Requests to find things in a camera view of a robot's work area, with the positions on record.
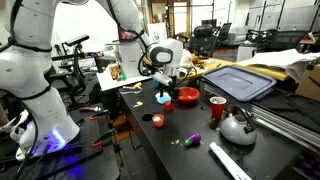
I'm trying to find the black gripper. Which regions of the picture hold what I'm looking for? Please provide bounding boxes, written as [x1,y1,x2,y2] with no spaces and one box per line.
[159,81,180,101]

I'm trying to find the orange cube block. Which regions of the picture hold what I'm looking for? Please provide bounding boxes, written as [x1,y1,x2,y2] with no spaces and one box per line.
[162,100,175,113]

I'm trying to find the small blue plate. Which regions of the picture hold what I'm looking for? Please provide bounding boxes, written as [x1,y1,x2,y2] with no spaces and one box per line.
[155,94,172,105]

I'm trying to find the red plastic bowl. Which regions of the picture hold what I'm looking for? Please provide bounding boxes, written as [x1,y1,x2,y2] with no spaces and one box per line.
[176,86,201,105]

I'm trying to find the small orange cup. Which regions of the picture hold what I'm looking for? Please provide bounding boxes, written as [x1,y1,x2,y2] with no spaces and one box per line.
[151,113,166,129]

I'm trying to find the silver fork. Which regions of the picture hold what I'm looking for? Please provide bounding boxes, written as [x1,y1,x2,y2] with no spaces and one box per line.
[119,88,143,95]

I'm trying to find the white plastic bag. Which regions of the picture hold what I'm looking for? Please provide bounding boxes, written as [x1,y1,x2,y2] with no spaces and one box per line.
[181,49,195,68]

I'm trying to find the purple eggplant toy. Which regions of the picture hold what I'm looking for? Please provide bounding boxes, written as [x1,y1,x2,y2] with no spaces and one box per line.
[183,132,202,148]

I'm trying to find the white box stand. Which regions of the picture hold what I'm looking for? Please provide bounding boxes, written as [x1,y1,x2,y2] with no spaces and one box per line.
[114,41,144,79]

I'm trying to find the red plastic cup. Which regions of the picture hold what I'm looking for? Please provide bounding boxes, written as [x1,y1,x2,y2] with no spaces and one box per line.
[209,96,228,120]

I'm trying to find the white board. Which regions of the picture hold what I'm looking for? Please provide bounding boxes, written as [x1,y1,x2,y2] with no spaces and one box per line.
[96,68,153,93]

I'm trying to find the black office chair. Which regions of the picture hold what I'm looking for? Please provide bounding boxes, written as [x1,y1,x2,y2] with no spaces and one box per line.
[188,23,221,59]

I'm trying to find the dark blue bin lid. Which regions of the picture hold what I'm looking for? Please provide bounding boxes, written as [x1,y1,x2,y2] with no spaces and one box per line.
[201,65,278,103]

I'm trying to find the white tube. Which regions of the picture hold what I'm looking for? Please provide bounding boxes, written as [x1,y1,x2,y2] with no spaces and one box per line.
[208,141,253,180]

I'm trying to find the wooden table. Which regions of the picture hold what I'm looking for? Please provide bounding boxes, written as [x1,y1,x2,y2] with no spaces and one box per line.
[141,53,291,83]

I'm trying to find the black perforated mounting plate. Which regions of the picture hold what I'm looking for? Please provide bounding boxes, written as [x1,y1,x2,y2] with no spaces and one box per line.
[0,103,121,180]

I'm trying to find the white paper sheets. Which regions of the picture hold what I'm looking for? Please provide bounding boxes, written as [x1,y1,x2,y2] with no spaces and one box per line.
[235,48,320,84]

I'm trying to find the black mesh chair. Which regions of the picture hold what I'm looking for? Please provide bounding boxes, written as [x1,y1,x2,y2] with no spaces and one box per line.
[268,29,308,53]

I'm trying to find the cardboard box black tape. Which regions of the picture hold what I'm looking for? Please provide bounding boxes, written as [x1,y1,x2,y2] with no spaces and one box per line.
[294,58,320,103]

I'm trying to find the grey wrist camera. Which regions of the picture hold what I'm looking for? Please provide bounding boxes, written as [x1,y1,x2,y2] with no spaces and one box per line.
[151,71,175,87]

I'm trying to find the silver clamp orange handle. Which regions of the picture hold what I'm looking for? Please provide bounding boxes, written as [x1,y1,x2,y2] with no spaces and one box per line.
[78,105,103,113]

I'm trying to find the black clamp orange handle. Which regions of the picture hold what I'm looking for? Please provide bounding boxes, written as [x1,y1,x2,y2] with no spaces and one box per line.
[91,129,118,149]
[89,109,111,122]

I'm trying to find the grey kettle black handle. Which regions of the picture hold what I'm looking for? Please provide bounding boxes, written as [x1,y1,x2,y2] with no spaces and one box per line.
[219,105,258,146]

